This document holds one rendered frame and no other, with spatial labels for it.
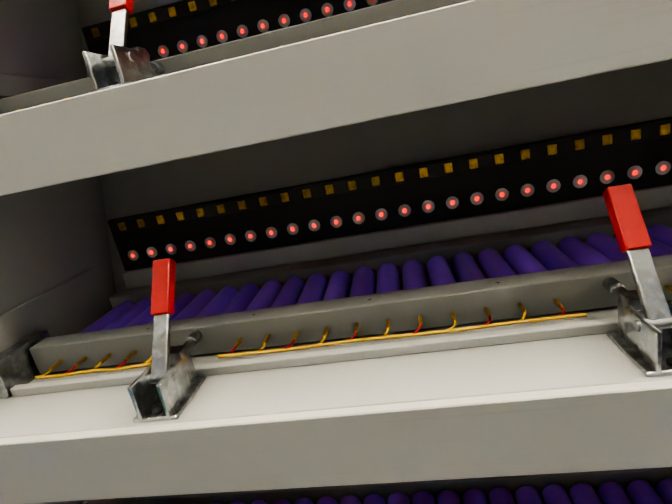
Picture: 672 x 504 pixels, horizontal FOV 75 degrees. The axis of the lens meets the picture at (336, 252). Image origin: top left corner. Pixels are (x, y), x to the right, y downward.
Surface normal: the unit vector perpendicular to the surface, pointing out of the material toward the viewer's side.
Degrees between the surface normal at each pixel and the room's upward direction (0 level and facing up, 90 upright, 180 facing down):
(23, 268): 90
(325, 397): 18
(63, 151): 108
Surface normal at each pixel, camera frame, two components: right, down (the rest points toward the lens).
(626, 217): -0.21, -0.30
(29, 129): -0.12, 0.30
